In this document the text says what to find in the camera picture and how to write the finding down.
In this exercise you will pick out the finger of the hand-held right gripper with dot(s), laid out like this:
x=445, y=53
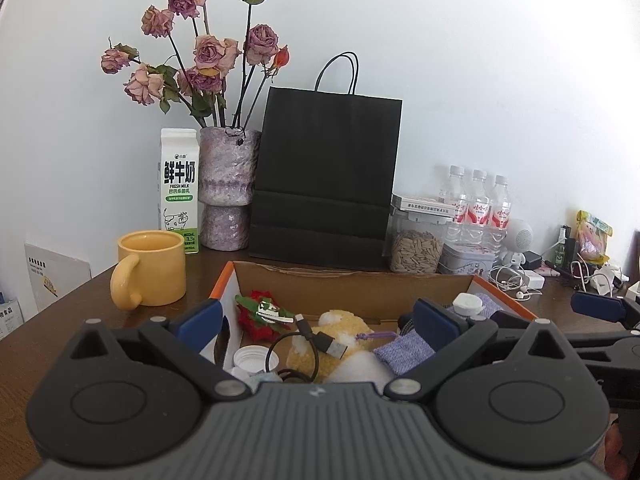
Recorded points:
x=597, y=305
x=595, y=346

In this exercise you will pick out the flat white box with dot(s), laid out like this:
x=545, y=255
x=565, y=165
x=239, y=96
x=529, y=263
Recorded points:
x=425, y=205

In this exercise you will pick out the white yellow plush sheep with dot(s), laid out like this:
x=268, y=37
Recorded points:
x=340, y=321

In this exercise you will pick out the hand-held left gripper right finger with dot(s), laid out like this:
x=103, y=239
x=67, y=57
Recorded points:
x=435, y=322

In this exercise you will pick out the purple textured vase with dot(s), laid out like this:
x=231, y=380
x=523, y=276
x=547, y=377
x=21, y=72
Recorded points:
x=225, y=170

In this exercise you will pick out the white round robot speaker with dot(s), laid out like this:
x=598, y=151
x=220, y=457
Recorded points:
x=520, y=235

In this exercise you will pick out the black stand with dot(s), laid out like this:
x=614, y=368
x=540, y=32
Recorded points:
x=570, y=247

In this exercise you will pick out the white bottle cap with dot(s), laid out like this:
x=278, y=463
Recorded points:
x=250, y=357
x=240, y=376

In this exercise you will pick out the silver hair clip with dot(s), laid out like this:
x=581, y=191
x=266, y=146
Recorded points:
x=272, y=312

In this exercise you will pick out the white printed board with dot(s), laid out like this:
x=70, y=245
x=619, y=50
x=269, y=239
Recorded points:
x=55, y=275

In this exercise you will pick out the white green milk carton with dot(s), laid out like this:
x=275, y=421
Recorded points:
x=180, y=195

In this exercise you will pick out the black power adapter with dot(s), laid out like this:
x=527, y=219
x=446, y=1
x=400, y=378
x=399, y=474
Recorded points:
x=532, y=261

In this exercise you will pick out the floral metal tin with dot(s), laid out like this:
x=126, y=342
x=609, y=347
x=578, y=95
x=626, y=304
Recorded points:
x=467, y=260

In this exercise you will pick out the blue white pamphlets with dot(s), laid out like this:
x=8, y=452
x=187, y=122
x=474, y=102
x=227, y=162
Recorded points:
x=10, y=320

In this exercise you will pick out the red fabric rose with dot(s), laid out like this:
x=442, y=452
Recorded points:
x=250, y=325

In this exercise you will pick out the black paper bag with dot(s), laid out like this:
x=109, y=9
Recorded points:
x=325, y=170

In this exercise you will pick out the clear sunflower seed container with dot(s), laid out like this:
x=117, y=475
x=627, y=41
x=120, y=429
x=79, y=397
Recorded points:
x=415, y=252

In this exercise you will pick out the white charger block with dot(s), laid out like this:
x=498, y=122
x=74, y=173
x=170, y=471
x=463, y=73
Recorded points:
x=535, y=280

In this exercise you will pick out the yellow ceramic mug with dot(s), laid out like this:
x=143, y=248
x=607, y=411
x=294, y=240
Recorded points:
x=155, y=270

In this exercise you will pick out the small green bottle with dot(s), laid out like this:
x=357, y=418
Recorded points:
x=560, y=255

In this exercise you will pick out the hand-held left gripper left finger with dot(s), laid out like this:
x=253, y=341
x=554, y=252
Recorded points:
x=200, y=322

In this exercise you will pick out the pink flat case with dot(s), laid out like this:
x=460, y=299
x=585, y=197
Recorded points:
x=550, y=271

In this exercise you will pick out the red cardboard box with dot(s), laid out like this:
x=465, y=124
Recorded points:
x=350, y=290

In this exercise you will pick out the white face mask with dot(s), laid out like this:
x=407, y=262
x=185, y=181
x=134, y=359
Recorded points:
x=605, y=275

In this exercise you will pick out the person's right hand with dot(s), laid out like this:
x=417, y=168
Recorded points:
x=614, y=450

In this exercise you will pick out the dried pink rose bouquet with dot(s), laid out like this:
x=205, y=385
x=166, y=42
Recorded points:
x=215, y=55

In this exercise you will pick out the white translucent plastic jar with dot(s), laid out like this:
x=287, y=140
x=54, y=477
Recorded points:
x=467, y=305

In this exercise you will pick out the yellow green snack packet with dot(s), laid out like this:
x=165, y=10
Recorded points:
x=592, y=237

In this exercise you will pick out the purple woven pouch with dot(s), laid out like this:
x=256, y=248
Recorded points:
x=405, y=352

